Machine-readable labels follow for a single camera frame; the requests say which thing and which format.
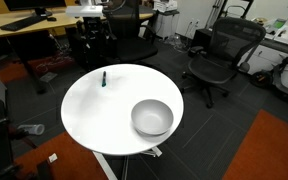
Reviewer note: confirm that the wooden office desk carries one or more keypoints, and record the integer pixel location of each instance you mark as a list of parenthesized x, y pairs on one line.
[(60, 22)]

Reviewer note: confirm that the black computer mouse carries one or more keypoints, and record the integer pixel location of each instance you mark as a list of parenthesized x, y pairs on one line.
[(51, 19)]

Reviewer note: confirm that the white table base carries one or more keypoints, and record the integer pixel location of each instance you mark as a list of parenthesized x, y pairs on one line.
[(105, 165)]

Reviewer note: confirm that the black electric scooter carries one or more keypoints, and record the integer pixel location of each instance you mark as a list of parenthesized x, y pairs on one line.
[(260, 79)]

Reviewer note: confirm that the small white floor tag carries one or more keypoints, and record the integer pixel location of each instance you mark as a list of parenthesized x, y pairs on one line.
[(53, 157)]

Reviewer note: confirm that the white round bowl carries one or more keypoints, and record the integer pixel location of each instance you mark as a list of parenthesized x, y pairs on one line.
[(152, 116)]

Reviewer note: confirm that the black computer monitor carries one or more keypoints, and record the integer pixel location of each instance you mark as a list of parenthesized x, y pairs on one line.
[(34, 4)]

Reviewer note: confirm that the black computer keyboard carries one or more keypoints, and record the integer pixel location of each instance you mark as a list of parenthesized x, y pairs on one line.
[(22, 23)]

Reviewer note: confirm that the white drawer cabinet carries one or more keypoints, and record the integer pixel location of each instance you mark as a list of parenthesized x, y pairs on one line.
[(265, 58)]

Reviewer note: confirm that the white storage cabinet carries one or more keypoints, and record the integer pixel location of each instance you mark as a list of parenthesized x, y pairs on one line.
[(167, 25)]

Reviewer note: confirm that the black floor box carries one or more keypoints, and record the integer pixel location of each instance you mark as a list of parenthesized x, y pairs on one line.
[(202, 38)]

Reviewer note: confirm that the white wall outlet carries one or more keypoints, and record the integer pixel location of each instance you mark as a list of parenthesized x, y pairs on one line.
[(194, 22)]

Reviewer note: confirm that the black upright post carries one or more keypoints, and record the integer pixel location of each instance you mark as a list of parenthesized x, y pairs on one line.
[(45, 170)]

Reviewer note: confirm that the clear plastic cup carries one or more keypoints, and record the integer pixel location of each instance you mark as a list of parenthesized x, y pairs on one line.
[(34, 129)]

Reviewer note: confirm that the black mesh office chair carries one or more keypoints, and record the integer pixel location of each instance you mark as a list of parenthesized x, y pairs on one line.
[(210, 68)]

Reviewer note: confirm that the black padded office chair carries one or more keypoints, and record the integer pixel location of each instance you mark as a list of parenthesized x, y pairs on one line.
[(134, 50)]

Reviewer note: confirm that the green item on counter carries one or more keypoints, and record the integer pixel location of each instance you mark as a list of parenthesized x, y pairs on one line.
[(279, 24)]

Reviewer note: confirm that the grey floor box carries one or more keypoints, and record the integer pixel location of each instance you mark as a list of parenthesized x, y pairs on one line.
[(49, 77)]

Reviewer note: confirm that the white box stack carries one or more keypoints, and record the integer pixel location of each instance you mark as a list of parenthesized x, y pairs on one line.
[(165, 5)]

